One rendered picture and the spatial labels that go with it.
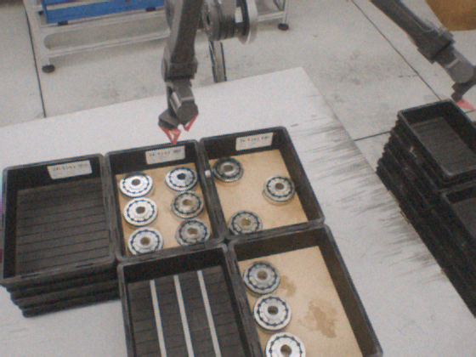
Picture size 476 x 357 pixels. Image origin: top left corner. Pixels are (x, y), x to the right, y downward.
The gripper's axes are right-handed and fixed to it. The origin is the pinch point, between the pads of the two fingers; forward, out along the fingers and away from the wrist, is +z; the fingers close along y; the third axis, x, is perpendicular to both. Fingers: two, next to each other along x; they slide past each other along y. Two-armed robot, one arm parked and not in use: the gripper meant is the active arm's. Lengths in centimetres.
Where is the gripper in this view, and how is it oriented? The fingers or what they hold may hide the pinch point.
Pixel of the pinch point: (179, 134)
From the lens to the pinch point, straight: 144.5
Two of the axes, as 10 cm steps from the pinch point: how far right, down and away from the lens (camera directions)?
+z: -0.4, 6.5, 7.6
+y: 5.3, -6.3, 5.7
